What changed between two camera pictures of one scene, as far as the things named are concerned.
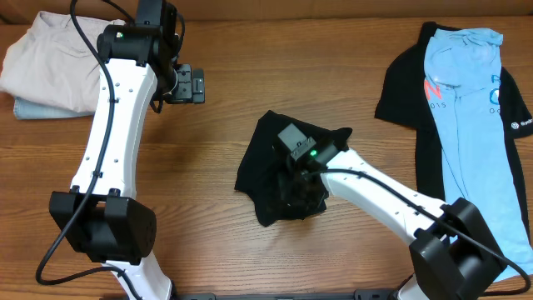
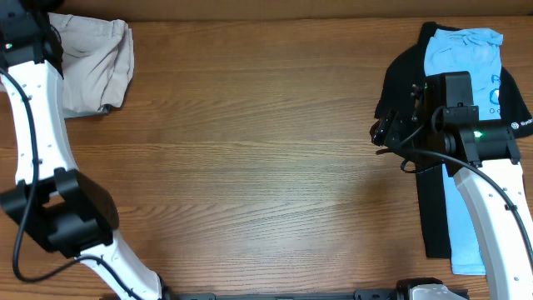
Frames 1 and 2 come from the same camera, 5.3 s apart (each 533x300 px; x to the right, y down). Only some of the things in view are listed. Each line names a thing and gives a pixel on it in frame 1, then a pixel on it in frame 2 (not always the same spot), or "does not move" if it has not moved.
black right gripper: [292, 195] → [391, 131]
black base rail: [360, 295] does not move
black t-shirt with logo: [403, 99] does not move
